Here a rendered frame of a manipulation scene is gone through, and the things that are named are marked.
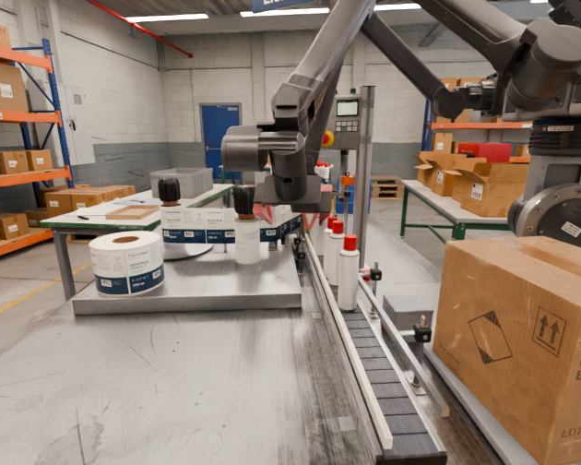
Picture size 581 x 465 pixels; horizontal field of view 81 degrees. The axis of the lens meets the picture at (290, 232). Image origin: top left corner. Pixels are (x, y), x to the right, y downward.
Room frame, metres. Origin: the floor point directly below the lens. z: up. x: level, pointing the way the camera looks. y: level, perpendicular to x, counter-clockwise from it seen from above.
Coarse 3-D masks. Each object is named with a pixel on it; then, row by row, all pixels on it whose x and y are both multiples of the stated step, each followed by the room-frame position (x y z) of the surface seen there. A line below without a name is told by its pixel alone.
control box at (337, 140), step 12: (336, 96) 1.30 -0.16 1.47; (348, 96) 1.27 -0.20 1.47; (360, 96) 1.25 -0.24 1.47; (336, 108) 1.29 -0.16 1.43; (360, 108) 1.25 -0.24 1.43; (336, 120) 1.29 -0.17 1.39; (348, 120) 1.27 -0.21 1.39; (360, 120) 1.25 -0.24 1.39; (336, 132) 1.29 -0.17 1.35; (348, 132) 1.27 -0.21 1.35; (360, 132) 1.25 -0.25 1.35; (324, 144) 1.32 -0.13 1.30; (336, 144) 1.29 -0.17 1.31; (348, 144) 1.27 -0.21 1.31
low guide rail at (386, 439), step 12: (312, 252) 1.21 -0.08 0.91; (324, 276) 0.98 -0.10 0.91; (324, 288) 0.92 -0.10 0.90; (336, 312) 0.75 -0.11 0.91; (348, 336) 0.65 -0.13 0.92; (348, 348) 0.62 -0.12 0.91; (360, 360) 0.57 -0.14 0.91; (360, 372) 0.53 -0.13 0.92; (360, 384) 0.52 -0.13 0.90; (372, 396) 0.47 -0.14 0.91; (372, 408) 0.45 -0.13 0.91; (384, 420) 0.42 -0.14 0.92; (384, 432) 0.40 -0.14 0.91; (384, 444) 0.39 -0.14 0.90
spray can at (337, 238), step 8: (336, 224) 0.98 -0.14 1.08; (336, 232) 0.98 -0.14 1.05; (336, 240) 0.97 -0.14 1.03; (336, 248) 0.97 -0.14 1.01; (328, 256) 1.00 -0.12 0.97; (336, 256) 0.97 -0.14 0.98; (328, 264) 0.99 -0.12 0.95; (336, 264) 0.97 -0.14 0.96; (328, 272) 0.99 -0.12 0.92; (336, 272) 0.97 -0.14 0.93; (328, 280) 0.99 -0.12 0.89; (336, 280) 0.97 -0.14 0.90
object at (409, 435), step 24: (336, 288) 0.97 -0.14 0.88; (360, 312) 0.82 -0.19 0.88; (360, 336) 0.70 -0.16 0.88; (384, 360) 0.61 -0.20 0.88; (384, 384) 0.54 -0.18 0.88; (384, 408) 0.48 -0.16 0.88; (408, 408) 0.48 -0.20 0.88; (408, 432) 0.43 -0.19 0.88; (384, 456) 0.41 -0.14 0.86; (408, 456) 0.39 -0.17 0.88
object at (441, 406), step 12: (360, 276) 0.87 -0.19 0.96; (372, 300) 0.72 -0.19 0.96; (384, 312) 0.67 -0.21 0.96; (384, 324) 0.64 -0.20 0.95; (396, 336) 0.57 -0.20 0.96; (408, 348) 0.54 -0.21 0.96; (408, 360) 0.51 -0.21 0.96; (420, 372) 0.47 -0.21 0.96; (432, 384) 0.44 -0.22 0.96; (432, 396) 0.42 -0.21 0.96; (444, 408) 0.39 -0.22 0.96
